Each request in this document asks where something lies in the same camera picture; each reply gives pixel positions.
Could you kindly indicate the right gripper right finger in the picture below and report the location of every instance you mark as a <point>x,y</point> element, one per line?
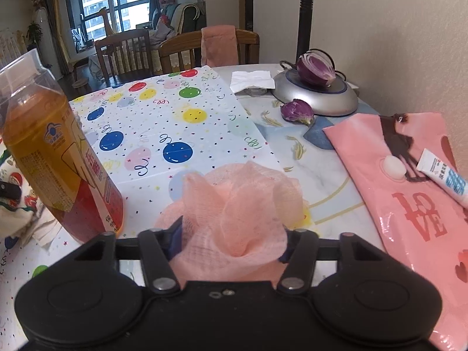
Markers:
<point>300,258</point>

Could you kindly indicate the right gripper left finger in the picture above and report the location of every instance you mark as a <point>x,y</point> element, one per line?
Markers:
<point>157,247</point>

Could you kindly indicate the pink bath pouf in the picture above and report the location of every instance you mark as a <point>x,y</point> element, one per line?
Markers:
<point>235,220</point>

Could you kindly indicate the christmas print cloth bag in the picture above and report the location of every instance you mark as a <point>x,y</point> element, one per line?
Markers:
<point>23,215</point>

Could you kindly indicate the balloon print tablecloth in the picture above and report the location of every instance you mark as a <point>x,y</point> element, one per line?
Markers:
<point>148,135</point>

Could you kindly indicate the pink love pouch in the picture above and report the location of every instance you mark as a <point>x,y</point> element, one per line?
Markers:
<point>419,224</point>

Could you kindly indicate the small purple onion piece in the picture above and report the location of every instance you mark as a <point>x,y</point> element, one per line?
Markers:
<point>297,111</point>

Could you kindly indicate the orange tea bottle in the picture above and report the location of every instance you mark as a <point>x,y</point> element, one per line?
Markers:
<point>46,140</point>

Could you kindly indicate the grey desk lamp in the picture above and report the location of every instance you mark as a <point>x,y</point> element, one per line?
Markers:
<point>338,99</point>

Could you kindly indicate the white cream tube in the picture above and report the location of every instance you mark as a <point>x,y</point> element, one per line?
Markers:
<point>444,176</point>

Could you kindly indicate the white tissue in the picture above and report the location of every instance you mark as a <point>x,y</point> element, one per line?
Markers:
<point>257,79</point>

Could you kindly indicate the purple onion half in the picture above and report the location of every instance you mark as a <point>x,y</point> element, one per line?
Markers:
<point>316,67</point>

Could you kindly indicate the wooden chair black seat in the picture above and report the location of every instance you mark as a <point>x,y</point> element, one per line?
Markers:
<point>125,57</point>

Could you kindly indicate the wooden chair with towel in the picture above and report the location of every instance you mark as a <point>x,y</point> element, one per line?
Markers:
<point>184,51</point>

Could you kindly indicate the pink towel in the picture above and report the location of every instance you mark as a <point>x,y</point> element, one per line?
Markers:
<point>219,46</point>

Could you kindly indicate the sofa with blankets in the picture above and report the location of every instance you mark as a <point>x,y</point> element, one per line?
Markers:
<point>176,19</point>

